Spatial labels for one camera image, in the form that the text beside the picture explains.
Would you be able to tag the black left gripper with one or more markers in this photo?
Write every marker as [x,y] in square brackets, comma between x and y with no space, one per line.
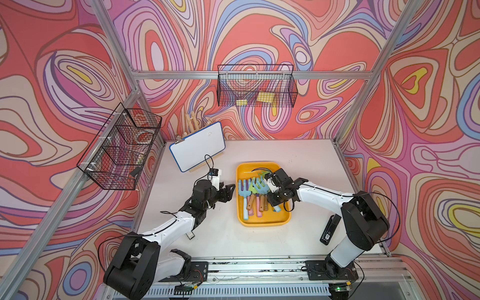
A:
[227,195]

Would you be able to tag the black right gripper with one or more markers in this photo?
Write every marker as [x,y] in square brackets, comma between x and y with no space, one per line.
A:
[271,199]

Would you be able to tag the green rake wooden handle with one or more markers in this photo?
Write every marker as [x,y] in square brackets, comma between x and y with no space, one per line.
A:
[256,187]

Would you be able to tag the yellow plastic storage tray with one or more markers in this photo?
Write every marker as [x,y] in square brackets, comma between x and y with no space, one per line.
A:
[246,171]

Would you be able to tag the light blue rake blue handle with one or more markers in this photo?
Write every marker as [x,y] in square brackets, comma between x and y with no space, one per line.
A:
[245,193]

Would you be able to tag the green hand fork wooden handle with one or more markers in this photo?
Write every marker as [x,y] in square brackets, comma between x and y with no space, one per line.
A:
[265,199]

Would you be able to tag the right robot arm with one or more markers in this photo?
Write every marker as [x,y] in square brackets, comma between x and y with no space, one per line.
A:
[364,222]

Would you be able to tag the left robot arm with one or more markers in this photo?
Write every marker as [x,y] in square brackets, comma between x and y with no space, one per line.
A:
[140,261]

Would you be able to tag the small grey clip device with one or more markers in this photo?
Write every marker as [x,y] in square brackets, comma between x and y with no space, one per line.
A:
[190,235]

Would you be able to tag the blue framed whiteboard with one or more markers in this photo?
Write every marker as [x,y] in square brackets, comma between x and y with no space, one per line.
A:
[190,151]

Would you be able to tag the black handheld scanner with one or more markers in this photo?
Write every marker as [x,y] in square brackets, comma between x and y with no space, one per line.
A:
[330,229]

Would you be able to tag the wooden utensils behind whiteboard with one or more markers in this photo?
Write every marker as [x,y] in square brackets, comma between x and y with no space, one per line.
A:
[193,125]

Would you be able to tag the yellow sponge in basket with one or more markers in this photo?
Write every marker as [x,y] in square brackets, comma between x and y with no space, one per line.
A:
[265,97]

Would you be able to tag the small yellow block in basket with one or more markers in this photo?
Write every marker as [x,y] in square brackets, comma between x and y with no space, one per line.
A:
[242,102]

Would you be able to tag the green circuit board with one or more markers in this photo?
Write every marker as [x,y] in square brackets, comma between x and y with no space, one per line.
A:
[184,289]

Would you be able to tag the teal cultivator yellow handle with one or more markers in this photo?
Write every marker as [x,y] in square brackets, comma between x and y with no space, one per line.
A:
[275,206]

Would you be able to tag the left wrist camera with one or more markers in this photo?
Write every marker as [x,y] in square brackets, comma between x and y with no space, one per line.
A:
[214,177]

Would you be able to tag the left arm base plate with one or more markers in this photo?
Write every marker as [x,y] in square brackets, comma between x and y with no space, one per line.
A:
[196,272]

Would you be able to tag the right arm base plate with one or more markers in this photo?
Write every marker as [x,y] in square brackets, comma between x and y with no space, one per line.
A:
[323,270]

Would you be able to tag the aluminium front rail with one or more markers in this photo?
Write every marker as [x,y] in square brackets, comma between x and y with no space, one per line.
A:
[380,278]

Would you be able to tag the black wire basket back wall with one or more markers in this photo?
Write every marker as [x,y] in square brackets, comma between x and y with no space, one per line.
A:
[245,81]

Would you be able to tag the black wire basket wall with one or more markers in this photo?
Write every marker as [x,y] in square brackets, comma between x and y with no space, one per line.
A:
[245,81]
[117,156]

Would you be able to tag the black wire basket left wall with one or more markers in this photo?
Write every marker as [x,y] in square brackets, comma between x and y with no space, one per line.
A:
[117,156]

